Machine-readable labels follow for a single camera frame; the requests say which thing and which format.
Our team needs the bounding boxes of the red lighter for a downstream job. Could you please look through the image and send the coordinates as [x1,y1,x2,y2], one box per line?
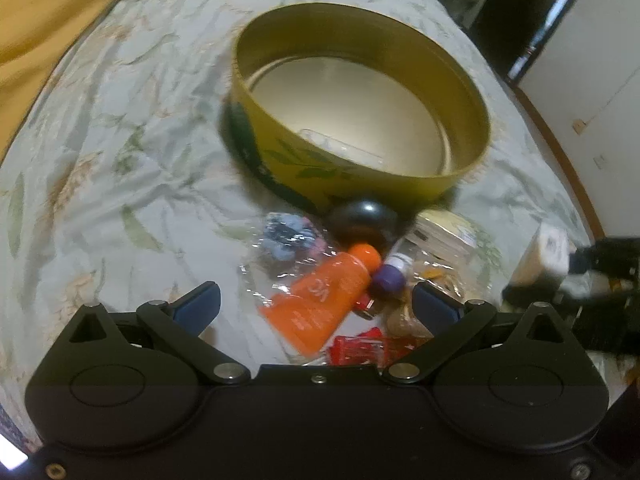
[330,327,396,366]

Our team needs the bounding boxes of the bagged blue hair ties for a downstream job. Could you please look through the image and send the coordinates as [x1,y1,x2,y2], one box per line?
[240,210,331,281]

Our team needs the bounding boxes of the orange tube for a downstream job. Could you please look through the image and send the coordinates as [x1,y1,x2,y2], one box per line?
[257,242,383,356]

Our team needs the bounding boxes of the pack of wooden cutlery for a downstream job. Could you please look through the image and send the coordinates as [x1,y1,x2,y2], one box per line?
[405,210,482,272]

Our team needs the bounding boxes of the small white box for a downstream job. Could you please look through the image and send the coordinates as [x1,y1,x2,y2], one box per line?
[512,222,573,288]

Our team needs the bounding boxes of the dark door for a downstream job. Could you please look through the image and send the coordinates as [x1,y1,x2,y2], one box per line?
[470,0,600,82]

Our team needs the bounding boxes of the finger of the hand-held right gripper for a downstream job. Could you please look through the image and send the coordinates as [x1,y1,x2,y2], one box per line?
[501,281,568,308]
[567,237,640,281]

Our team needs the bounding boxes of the floral bed sheet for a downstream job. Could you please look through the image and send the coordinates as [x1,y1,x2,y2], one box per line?
[0,0,607,456]

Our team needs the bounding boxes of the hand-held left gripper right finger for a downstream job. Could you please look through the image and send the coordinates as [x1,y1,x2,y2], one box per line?
[382,281,573,387]

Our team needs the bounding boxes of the round yellow tin container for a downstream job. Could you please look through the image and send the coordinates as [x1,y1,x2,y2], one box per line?
[222,2,493,211]

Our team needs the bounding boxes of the black round knob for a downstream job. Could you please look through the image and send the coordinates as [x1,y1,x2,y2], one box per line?
[327,199,401,251]

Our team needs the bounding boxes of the small purple-capped bottle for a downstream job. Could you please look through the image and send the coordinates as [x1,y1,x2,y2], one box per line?
[367,237,416,302]

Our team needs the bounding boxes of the yellow blanket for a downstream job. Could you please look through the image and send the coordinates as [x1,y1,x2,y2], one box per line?
[0,0,157,153]

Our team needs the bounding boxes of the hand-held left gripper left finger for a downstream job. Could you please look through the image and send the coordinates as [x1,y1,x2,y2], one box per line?
[67,281,252,387]

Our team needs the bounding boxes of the dark patterned cloth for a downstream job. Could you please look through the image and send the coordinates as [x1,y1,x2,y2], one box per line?
[0,404,28,443]

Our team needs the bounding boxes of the wall cable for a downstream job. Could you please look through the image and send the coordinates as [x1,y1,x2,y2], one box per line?
[571,82,640,133]

